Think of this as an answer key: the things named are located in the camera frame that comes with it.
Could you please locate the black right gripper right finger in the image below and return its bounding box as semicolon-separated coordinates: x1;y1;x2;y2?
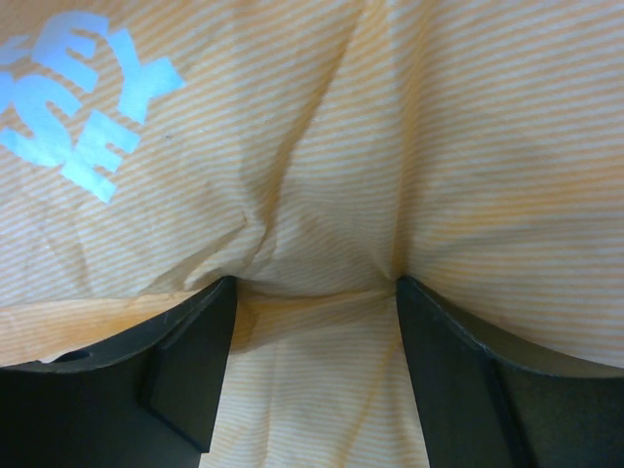
396;276;623;467

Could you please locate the orange mickey mouse pillowcase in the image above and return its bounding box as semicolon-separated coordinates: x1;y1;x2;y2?
1;1;623;467

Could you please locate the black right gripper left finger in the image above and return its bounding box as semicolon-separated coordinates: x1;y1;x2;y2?
1;277;237;467

